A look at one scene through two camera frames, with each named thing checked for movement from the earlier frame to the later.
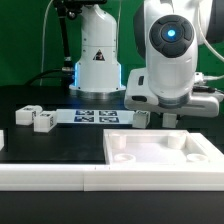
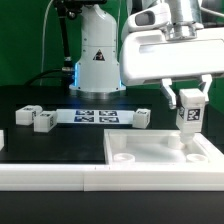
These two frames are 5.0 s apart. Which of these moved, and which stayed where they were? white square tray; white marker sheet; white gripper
Moved: white gripper
Stayed: white square tray; white marker sheet
